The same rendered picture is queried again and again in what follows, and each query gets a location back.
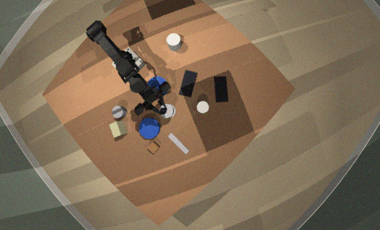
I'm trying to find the blue round disc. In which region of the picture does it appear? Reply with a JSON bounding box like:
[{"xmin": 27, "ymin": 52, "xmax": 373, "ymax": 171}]
[
  {"xmin": 139, "ymin": 118, "xmax": 160, "ymax": 139},
  {"xmin": 148, "ymin": 76, "xmax": 167, "ymax": 90}
]

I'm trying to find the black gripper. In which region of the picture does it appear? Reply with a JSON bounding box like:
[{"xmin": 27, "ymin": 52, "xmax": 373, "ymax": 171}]
[{"xmin": 135, "ymin": 81, "xmax": 170, "ymax": 116}]

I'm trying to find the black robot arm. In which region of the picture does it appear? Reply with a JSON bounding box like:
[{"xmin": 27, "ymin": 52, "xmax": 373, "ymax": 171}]
[{"xmin": 86, "ymin": 20, "xmax": 160, "ymax": 105}]

